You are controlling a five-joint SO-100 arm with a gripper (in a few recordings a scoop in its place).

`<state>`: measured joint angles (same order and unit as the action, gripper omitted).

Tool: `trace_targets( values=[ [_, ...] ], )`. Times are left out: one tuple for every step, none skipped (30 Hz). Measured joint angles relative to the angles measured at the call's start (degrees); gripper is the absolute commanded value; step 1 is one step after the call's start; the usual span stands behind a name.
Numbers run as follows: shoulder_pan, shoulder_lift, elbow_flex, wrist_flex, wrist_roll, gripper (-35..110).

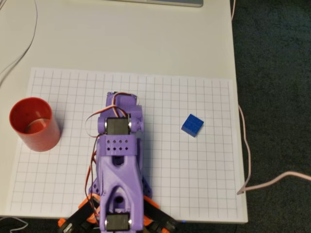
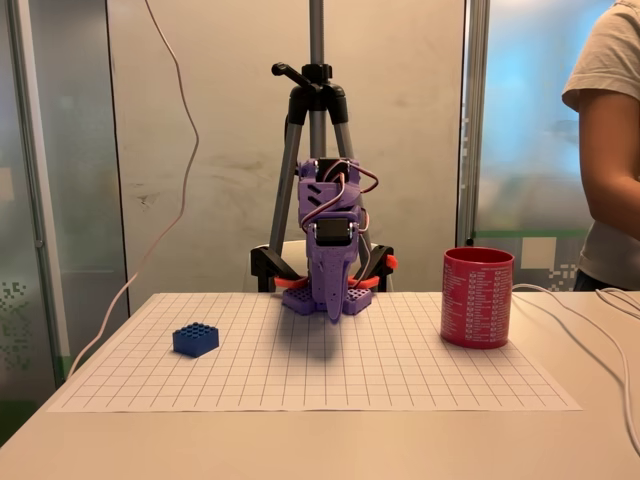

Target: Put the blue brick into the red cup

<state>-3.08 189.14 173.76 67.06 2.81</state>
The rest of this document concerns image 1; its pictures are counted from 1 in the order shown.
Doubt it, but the blue toy brick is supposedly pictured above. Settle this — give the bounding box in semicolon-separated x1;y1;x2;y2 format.
181;113;204;138

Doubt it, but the red plastic cup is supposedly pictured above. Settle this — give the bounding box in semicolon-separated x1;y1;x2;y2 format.
9;97;61;152

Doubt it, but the white grid paper sheet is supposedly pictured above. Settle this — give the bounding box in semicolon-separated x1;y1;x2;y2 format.
4;67;244;222

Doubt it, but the silver laptop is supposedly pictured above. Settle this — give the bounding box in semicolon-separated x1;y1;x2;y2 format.
104;0;204;8

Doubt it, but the orange black table clamp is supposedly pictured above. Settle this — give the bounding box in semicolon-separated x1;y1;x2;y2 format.
142;196;178;233
57;194;101;233

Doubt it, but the thin grey cable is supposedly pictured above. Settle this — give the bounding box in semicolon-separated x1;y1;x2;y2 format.
0;0;38;85

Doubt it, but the pink cable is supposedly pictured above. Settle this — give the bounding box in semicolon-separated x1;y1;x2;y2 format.
230;0;311;195

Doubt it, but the thin white cable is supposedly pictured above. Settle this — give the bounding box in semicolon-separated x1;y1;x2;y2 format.
0;216;30;231

